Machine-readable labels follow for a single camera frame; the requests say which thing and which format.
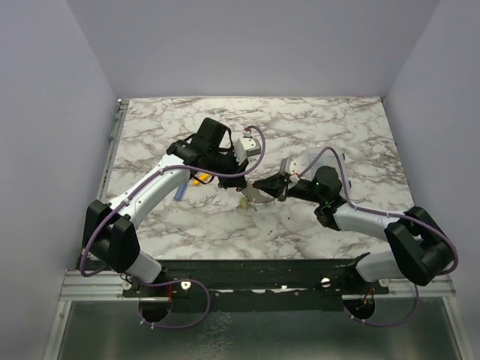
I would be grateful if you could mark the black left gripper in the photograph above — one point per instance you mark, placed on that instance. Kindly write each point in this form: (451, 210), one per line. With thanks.
(233, 181)

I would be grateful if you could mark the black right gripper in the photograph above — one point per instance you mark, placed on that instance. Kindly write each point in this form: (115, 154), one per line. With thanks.
(282, 186)

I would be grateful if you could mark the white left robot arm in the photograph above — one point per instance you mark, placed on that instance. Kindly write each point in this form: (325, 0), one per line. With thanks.
(110, 230)

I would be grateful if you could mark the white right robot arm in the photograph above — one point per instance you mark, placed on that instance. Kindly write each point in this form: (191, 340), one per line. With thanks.
(417, 250)

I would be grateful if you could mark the clear plastic box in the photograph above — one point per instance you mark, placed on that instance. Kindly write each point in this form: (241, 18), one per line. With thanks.
(327, 159)

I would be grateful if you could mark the blue red screwdriver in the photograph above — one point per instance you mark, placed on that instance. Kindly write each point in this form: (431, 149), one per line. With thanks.
(180, 193)

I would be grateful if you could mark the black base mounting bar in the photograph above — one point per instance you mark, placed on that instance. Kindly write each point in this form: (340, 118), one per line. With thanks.
(254, 285)

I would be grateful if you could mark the yellow handled tool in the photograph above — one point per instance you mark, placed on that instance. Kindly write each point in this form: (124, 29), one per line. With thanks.
(201, 179)

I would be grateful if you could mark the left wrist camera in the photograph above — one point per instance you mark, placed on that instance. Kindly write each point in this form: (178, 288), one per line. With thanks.
(246, 147)

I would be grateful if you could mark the aluminium table edge rail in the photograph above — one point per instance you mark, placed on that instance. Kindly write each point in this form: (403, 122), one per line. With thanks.
(63, 309)

